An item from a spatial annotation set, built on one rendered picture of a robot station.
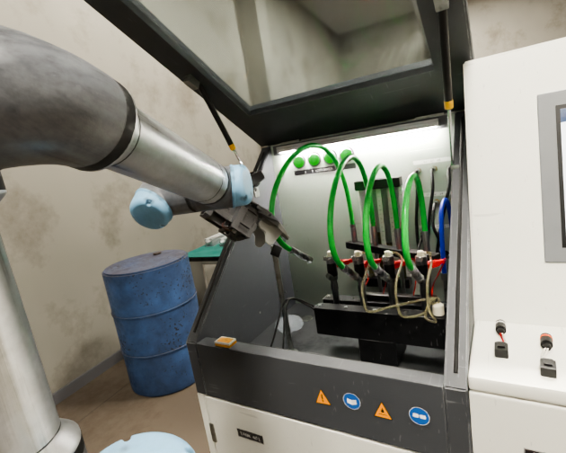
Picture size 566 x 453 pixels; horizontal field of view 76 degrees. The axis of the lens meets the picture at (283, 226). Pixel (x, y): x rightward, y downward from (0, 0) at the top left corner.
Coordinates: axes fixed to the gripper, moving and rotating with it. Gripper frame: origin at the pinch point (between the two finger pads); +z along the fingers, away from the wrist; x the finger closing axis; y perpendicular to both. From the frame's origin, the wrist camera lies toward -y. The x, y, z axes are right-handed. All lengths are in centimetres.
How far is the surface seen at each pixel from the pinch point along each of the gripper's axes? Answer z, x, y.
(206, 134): 10, -302, -196
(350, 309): 27.5, 0.7, 6.9
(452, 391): 28.2, 31.9, 21.8
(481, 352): 32.3, 33.7, 12.8
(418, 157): 26, 10, -42
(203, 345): 3.4, -23.0, 29.4
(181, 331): 47, -171, 17
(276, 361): 13.3, -2.4, 27.0
